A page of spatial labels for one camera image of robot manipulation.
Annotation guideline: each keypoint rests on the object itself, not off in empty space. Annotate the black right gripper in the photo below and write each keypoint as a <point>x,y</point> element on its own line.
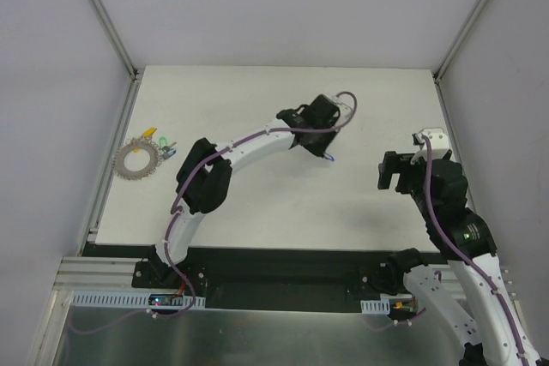
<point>395,164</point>

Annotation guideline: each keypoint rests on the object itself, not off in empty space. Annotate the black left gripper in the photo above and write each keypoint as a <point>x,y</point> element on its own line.
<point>317,139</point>

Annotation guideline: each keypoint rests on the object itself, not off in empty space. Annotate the silver disc with key rings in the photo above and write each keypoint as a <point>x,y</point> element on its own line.
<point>138,158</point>

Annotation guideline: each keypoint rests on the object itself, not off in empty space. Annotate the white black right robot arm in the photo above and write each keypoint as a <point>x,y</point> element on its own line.
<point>488,331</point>

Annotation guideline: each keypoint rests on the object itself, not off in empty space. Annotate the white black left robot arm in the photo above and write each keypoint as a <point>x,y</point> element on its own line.
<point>206,173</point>

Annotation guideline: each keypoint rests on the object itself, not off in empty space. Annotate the green key tag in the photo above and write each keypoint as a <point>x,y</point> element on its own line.
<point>163,142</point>

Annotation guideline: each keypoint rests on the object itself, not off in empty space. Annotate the yellow key tag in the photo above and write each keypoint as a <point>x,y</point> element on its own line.
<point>149,132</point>

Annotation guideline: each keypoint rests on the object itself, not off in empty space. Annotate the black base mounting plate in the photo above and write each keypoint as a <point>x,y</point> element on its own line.
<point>325,281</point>

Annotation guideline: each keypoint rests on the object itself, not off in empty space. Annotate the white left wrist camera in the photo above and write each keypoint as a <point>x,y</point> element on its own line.
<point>345,103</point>

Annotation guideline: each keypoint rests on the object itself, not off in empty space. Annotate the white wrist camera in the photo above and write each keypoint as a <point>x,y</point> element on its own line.
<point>439,144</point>
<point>345,103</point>

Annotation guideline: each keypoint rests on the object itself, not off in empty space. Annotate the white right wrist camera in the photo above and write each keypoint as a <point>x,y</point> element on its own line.
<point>439,144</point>

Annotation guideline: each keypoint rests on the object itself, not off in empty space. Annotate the white slotted cable duct right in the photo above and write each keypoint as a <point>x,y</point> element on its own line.
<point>381,306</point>

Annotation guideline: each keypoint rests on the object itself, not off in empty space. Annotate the white slotted cable duct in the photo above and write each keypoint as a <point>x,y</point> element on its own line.
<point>135,300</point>
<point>381,306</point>

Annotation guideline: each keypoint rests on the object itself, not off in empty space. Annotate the aluminium corner frame post right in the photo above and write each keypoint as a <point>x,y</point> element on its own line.
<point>460,39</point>

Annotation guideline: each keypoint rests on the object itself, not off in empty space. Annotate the aluminium corner frame post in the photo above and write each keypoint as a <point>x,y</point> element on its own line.
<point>460,39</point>
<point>110,31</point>

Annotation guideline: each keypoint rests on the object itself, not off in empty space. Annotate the aluminium corner frame post left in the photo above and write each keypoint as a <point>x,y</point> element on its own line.
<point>110,31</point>

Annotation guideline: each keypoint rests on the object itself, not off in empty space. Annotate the white slotted cable duct left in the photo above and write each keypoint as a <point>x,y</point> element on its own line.
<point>135,300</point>

